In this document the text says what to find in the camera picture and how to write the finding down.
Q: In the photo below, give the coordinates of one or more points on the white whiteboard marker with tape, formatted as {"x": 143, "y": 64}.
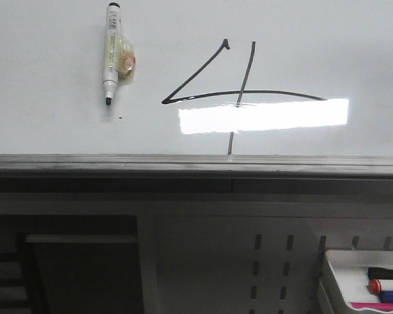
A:
{"x": 119, "y": 60}

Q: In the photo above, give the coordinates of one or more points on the grey aluminium whiteboard tray ledge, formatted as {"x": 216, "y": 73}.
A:
{"x": 141, "y": 173}

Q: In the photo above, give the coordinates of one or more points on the white whiteboard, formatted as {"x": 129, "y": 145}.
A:
{"x": 311, "y": 78}

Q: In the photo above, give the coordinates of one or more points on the white perforated panel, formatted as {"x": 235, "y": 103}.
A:
{"x": 238, "y": 257}

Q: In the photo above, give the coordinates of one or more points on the white plastic storage bin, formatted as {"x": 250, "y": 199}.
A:
{"x": 344, "y": 279}

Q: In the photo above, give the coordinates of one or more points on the dark cabinet with shelf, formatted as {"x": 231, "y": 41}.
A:
{"x": 70, "y": 264}

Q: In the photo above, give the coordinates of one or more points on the red capped marker in bin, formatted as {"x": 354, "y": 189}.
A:
{"x": 376, "y": 286}

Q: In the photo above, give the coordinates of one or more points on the pink item in bin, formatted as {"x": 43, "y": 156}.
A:
{"x": 385, "y": 307}

